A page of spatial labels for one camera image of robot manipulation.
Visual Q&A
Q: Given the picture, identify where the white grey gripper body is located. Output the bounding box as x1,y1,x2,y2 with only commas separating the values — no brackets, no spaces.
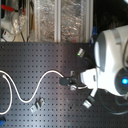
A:
71,68,100,91

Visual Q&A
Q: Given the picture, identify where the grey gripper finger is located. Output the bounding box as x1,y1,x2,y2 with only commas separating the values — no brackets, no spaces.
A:
59,77,73,85
70,85,77,91

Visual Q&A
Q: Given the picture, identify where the white cable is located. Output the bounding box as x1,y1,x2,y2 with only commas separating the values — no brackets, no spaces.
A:
0,69,65,116

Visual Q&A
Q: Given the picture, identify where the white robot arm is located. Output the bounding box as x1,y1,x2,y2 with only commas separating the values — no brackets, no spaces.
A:
59,25,128,96

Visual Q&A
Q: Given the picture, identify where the black perforated breadboard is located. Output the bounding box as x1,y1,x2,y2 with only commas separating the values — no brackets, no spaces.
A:
0,43,108,128

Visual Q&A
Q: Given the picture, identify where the clear plastic bag bin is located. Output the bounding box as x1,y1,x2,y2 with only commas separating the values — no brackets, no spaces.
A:
34,0,90,43

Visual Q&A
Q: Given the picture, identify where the cluttered tool shelf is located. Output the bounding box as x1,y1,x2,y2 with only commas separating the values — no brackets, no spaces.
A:
0,0,34,42

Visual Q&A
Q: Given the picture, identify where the wrist camera with green ring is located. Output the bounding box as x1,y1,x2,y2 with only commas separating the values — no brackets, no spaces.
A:
77,48,85,57

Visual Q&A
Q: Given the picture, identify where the metal cable clip near gripper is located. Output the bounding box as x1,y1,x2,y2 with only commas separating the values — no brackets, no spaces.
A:
36,98,45,108

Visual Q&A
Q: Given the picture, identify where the metal cable clip far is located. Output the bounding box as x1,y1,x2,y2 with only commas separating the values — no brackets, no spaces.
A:
30,105,37,113

